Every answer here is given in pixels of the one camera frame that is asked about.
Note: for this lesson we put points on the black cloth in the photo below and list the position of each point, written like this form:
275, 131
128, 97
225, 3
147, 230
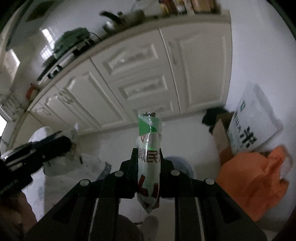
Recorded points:
212, 115

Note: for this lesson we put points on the hanging utensil rack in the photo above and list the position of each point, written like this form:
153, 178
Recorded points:
11, 103

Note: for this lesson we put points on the person's left forearm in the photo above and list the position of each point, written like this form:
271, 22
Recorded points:
13, 215

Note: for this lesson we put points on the green and white food packet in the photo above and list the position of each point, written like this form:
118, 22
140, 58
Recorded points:
149, 162

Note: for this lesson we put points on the range hood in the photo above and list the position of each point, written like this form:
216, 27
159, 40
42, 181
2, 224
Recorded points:
18, 32

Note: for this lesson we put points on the sliding window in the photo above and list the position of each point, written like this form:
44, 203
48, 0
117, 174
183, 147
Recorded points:
2, 125

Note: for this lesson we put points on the knotted white plastic bag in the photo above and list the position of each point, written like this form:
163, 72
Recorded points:
41, 134

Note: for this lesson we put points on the green electric pot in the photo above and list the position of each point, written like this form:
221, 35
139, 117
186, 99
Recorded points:
69, 42

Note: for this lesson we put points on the black gas stove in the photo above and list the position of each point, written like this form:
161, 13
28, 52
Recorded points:
53, 67

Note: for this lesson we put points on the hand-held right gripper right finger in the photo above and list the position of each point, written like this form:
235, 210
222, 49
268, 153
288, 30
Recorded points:
165, 171

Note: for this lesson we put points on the cream lattice door cabinet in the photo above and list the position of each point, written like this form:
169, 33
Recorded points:
10, 62

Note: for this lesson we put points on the orange plastic bag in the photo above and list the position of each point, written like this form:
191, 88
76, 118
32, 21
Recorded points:
252, 183

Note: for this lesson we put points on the red and white container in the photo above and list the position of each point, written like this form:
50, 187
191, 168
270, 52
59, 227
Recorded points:
31, 91

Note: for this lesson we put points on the cardboard box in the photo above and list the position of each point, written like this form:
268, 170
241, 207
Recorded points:
222, 141

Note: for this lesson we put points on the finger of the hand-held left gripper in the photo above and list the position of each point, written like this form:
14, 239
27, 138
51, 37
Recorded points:
53, 143
32, 162

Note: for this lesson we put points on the group of condiment bottles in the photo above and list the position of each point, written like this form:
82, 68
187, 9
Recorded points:
189, 5

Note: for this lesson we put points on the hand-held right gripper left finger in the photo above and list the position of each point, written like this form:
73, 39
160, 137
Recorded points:
133, 166

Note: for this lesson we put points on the white printed sack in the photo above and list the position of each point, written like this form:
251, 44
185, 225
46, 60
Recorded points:
249, 125

